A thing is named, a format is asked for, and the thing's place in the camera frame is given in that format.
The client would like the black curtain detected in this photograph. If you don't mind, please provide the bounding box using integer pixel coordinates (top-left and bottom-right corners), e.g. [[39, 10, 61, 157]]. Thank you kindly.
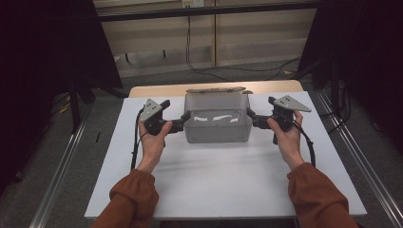
[[0, 0, 125, 193], [297, 0, 403, 155]]

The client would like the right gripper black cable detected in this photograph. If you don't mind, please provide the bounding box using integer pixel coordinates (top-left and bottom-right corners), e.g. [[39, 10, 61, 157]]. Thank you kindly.
[[283, 114, 317, 168]]

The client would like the metal floor rail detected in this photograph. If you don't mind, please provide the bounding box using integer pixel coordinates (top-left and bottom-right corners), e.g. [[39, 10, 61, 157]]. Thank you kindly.
[[29, 104, 93, 228], [316, 89, 403, 228]]

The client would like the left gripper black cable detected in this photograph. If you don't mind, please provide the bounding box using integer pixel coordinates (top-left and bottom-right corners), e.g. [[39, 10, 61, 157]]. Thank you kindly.
[[129, 107, 150, 171]]

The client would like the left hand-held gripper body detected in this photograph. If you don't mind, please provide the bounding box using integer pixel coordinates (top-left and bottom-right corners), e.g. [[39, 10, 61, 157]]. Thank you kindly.
[[140, 98, 185, 137]]

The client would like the person's right hand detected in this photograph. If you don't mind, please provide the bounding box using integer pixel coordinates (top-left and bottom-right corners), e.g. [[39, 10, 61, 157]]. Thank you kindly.
[[266, 109, 306, 172]]

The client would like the clear grey box lid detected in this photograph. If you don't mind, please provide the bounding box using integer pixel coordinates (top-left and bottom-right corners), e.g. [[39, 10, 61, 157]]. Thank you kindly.
[[185, 86, 247, 95]]

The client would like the black metal stand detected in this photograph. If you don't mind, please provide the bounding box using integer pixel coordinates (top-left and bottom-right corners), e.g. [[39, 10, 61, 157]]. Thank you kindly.
[[312, 58, 350, 119], [67, 77, 97, 135]]

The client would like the person's left hand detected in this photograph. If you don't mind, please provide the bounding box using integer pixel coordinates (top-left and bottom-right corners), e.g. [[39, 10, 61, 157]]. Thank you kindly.
[[136, 118, 174, 174]]

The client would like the light wooden table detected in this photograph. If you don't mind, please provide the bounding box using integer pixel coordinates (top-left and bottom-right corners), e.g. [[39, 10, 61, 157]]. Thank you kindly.
[[128, 79, 304, 99]]

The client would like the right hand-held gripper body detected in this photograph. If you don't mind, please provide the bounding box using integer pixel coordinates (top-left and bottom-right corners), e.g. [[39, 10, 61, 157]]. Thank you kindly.
[[253, 94, 313, 145]]

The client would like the white wall socket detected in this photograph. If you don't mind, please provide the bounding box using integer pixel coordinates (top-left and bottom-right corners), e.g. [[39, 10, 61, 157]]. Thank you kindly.
[[182, 0, 205, 10]]

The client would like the clear grey storage box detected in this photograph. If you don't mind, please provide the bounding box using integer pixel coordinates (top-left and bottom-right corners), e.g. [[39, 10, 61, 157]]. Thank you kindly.
[[183, 90, 254, 144]]

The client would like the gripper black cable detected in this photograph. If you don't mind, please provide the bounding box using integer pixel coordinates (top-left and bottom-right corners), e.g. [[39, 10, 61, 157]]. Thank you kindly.
[[283, 114, 317, 168], [129, 107, 150, 171]]

